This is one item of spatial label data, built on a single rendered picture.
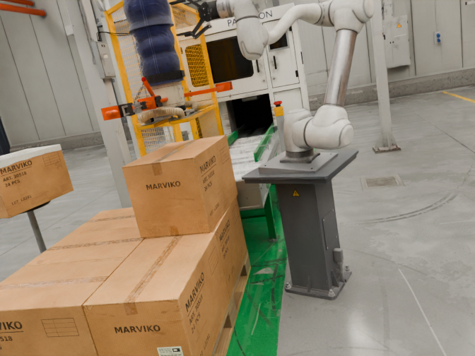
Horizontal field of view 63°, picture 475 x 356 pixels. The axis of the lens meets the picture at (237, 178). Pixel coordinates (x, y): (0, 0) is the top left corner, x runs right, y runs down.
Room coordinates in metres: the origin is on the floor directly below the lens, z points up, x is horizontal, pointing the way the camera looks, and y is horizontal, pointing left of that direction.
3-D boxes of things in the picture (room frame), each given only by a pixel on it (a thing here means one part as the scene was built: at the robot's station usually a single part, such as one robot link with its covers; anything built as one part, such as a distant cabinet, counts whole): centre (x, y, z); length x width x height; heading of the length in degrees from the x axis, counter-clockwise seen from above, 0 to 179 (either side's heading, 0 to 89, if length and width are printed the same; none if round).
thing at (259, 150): (3.97, -0.40, 0.60); 1.60 x 0.10 x 0.09; 167
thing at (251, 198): (2.55, 0.20, 0.48); 0.70 x 0.03 x 0.15; 77
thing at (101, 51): (3.48, 0.92, 1.62); 0.20 x 0.05 x 0.30; 167
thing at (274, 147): (3.62, -0.38, 0.50); 2.31 x 0.05 x 0.19; 167
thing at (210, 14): (1.85, -0.02, 1.57); 0.09 x 0.07 x 0.08; 77
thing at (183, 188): (2.18, 0.29, 0.74); 0.60 x 0.40 x 0.40; 163
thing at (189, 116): (2.17, 0.20, 1.13); 0.34 x 0.10 x 0.05; 167
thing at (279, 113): (3.00, -0.41, 0.50); 0.07 x 0.07 x 1.00; 77
